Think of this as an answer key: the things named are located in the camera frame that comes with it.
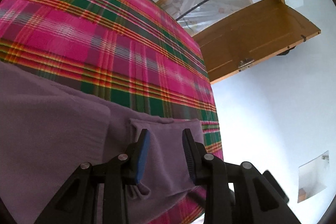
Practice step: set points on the brown wooden door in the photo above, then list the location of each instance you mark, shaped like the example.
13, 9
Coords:
250, 36

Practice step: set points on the pink green plaid tablecloth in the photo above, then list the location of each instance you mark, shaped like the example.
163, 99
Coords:
129, 52

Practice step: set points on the purple fleece garment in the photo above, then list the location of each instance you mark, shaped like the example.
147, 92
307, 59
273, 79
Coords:
48, 130

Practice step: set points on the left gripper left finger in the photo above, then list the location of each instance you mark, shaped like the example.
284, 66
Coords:
76, 200

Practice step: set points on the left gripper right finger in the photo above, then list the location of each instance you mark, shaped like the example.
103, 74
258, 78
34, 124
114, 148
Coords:
234, 193

